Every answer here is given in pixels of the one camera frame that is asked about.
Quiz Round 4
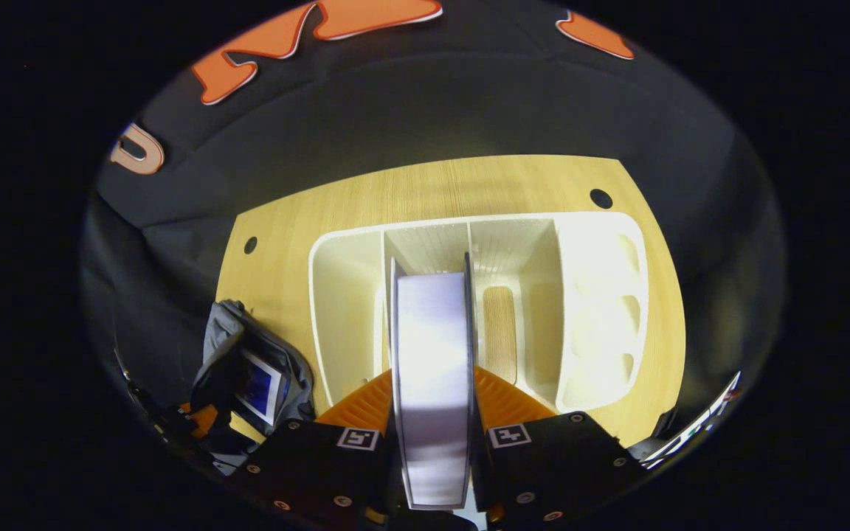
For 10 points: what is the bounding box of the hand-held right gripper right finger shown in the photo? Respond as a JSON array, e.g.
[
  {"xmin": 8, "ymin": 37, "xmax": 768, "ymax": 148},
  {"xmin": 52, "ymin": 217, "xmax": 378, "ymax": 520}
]
[{"xmin": 469, "ymin": 364, "xmax": 649, "ymax": 528}]

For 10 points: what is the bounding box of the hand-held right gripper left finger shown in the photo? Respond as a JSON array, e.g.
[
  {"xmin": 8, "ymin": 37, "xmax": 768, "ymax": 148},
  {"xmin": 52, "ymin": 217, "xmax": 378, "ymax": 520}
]
[{"xmin": 229, "ymin": 367, "xmax": 401, "ymax": 528}]

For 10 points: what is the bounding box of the grey schoolbag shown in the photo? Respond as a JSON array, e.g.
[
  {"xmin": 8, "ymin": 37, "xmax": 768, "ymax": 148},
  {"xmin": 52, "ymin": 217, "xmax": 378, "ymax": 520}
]
[{"xmin": 189, "ymin": 299, "xmax": 317, "ymax": 458}]

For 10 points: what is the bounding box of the white plastic bookshelf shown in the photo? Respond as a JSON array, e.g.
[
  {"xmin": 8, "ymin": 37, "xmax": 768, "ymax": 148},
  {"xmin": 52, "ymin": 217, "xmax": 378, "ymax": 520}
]
[{"xmin": 308, "ymin": 212, "xmax": 649, "ymax": 414}]

